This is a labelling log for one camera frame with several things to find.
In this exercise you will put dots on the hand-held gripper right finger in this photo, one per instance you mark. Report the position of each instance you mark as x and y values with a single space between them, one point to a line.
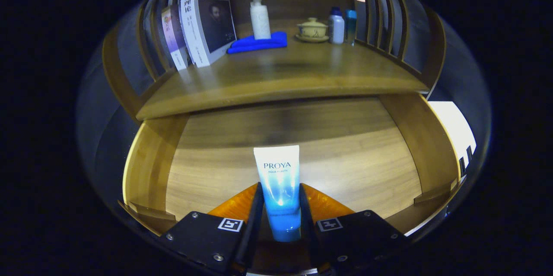
307 228

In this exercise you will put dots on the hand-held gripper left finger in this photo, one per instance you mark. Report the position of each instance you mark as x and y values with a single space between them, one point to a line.
254 233

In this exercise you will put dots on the blue white cosmetic tube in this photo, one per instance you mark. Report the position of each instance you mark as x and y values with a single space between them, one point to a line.
278 189

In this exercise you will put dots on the wooden drawer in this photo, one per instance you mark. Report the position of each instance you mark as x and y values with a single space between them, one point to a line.
345 159

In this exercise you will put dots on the wooden countertop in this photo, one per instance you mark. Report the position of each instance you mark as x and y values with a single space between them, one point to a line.
293 73

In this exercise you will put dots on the white grey printer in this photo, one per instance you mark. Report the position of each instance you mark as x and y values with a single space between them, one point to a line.
453 129

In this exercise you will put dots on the blue folded cloth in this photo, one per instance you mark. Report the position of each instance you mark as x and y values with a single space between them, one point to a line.
259 42

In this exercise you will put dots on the yellow lidded teacup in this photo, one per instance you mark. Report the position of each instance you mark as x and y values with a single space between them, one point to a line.
312 30

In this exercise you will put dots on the white bottle blue cap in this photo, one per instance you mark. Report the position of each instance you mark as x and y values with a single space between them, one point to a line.
336 25

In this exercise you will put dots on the teal slim bottle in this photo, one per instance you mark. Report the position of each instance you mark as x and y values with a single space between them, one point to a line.
350 25

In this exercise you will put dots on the purple white book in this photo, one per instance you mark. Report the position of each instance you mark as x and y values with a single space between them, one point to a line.
175 36

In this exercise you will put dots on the white pump bottle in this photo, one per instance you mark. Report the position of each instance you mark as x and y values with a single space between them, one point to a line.
260 19

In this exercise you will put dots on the white portrait book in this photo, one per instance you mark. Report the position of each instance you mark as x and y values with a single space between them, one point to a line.
209 23

